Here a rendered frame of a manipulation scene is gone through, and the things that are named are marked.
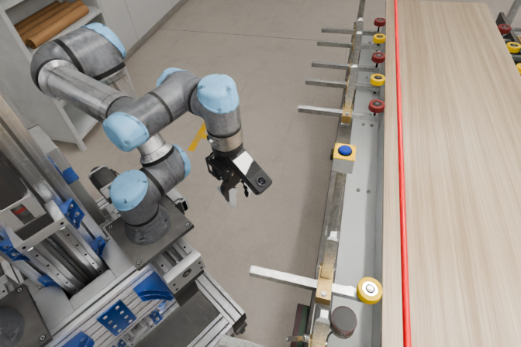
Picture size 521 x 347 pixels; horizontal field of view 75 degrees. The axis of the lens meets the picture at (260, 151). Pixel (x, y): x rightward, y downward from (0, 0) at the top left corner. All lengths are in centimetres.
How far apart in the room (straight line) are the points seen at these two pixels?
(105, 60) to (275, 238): 168
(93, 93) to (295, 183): 203
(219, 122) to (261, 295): 163
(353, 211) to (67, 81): 134
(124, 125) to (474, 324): 113
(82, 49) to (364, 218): 135
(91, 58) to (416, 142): 137
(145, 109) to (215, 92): 14
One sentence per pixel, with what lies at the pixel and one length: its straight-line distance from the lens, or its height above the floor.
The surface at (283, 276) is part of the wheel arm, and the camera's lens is 129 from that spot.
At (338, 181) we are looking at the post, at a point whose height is 108.
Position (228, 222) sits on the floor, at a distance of 244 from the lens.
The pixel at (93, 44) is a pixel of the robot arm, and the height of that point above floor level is 163.
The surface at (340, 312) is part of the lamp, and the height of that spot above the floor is 117.
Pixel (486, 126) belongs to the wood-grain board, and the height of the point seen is 90.
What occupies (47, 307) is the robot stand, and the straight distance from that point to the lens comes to 137.
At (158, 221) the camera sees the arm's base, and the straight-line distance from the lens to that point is 118.
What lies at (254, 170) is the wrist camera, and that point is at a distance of 75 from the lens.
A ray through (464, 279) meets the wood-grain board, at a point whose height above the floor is 90.
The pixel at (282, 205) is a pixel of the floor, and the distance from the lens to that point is 249.
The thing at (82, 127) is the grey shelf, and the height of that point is 14.
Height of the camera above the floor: 203
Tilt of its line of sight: 45 degrees down
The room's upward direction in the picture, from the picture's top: 5 degrees counter-clockwise
